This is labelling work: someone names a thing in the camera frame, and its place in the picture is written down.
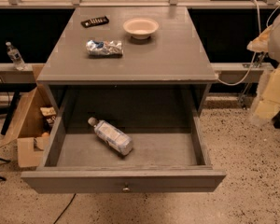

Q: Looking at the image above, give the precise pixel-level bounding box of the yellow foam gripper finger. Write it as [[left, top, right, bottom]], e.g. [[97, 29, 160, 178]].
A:
[[250, 64, 280, 124]]

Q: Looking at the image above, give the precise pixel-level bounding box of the blue plastic water bottle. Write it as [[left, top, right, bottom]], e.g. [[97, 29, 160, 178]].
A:
[[88, 117, 133, 156]]

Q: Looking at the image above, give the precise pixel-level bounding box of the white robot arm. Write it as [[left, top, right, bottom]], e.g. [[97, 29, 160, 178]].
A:
[[247, 14, 280, 125]]

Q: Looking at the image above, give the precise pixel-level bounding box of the grey open top drawer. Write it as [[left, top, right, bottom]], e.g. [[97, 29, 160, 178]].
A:
[[21, 88, 226, 193]]

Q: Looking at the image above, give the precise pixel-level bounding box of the clear water bottle on ledge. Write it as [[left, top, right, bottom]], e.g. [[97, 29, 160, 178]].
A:
[[6, 42, 26, 71]]

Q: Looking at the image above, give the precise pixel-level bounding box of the metal stand pole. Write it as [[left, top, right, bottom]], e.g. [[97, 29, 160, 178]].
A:
[[238, 51, 267, 109]]

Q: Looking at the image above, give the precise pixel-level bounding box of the grey wooden cabinet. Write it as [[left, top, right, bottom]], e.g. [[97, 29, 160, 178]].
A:
[[38, 7, 216, 115]]

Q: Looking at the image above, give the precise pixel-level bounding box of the white paper bowl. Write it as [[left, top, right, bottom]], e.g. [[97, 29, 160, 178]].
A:
[[123, 18, 159, 40]]

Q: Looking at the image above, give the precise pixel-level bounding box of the silver foil chip bag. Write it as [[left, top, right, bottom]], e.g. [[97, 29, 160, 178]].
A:
[[86, 40, 123, 57]]

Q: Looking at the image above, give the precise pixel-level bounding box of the black snack bar wrapper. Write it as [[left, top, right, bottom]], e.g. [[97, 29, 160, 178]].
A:
[[81, 16, 109, 28]]

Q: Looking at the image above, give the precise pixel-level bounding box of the open cardboard box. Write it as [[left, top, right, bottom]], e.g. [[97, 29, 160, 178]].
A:
[[0, 63, 58, 169]]

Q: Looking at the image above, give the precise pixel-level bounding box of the white hanging cable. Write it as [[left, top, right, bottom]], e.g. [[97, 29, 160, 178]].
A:
[[217, 0, 280, 87]]

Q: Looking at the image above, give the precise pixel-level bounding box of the black floor cable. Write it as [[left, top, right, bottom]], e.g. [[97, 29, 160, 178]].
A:
[[52, 193, 77, 224]]

